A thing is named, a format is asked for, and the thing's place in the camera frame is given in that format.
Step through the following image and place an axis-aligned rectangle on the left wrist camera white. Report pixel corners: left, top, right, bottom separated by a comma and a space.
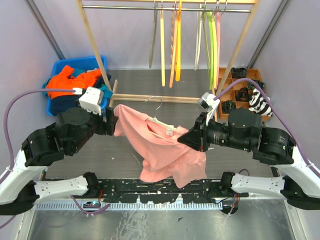
73, 87, 104, 116

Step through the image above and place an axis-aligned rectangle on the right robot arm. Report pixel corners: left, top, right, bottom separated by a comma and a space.
177, 107, 320, 210

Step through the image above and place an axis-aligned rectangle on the grey hanger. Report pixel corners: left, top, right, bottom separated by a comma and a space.
149, 0, 158, 69

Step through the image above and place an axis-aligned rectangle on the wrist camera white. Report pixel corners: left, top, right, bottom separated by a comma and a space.
197, 92, 220, 126
73, 87, 104, 116

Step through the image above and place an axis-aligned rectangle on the cream hanger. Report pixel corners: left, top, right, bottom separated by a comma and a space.
144, 95, 183, 139

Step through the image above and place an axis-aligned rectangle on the light orange hanger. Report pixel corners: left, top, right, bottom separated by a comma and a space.
169, 11, 177, 88

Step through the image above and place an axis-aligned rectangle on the teal garment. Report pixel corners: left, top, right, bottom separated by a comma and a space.
42, 81, 113, 98

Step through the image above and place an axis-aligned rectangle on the rolled dark sock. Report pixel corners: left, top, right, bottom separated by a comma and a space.
246, 78, 265, 91
221, 100, 237, 114
235, 87, 251, 102
231, 67, 248, 79

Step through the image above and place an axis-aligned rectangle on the pink t shirt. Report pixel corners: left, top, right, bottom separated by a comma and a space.
114, 104, 207, 188

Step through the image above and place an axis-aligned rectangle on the blue plastic bin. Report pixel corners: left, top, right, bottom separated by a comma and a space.
42, 56, 113, 117

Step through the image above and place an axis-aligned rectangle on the pale yellow hanger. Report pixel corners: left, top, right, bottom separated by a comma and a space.
160, 10, 166, 87

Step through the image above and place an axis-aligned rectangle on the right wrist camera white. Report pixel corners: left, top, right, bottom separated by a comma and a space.
197, 92, 220, 126

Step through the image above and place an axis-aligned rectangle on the orange garment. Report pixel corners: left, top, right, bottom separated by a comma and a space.
46, 65, 102, 90

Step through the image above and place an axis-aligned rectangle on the navy garment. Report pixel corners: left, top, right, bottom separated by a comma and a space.
47, 77, 109, 116

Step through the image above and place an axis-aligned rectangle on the wooden clothes rack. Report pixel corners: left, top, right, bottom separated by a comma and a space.
75, 0, 262, 108

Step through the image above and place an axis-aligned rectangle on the black white striped cloth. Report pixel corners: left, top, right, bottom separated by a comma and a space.
248, 88, 273, 117

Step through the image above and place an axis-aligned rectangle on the white hanger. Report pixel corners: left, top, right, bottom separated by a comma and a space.
194, 11, 202, 71

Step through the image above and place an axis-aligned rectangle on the yellow green hanger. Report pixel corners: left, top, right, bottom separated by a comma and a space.
211, 13, 218, 89

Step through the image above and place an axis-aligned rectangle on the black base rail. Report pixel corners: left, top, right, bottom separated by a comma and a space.
72, 177, 249, 204

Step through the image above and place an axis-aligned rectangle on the wooden compartment tray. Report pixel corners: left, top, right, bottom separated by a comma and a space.
217, 68, 273, 122

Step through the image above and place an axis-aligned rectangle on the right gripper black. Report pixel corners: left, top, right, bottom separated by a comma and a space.
177, 110, 252, 152

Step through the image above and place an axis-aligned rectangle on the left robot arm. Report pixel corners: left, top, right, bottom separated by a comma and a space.
0, 107, 118, 216

